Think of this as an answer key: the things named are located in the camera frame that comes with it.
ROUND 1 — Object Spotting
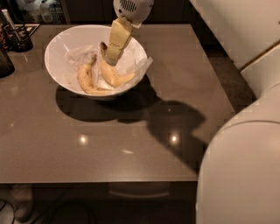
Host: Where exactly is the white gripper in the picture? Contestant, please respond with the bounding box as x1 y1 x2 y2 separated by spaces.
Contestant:
105 0 154 66

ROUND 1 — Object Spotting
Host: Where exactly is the yellow banana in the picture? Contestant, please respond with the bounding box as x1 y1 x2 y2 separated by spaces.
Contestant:
100 42 136 88
77 54 109 95

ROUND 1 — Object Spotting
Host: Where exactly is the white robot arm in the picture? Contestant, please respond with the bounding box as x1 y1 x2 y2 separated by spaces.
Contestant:
190 0 280 224

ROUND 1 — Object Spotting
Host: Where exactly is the white bowl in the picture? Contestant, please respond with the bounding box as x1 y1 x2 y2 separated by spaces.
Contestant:
45 24 140 101

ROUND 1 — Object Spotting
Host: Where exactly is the white paper liner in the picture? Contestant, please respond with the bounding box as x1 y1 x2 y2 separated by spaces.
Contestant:
65 26 152 95

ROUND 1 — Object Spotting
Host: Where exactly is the white stick in holder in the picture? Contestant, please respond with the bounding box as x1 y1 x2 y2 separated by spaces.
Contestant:
1 9 20 41

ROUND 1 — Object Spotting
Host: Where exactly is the dark container at left edge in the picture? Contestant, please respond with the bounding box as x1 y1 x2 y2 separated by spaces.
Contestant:
0 46 15 78

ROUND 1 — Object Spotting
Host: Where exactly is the black wire utensil holder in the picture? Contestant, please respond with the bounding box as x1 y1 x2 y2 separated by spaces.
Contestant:
3 24 33 53

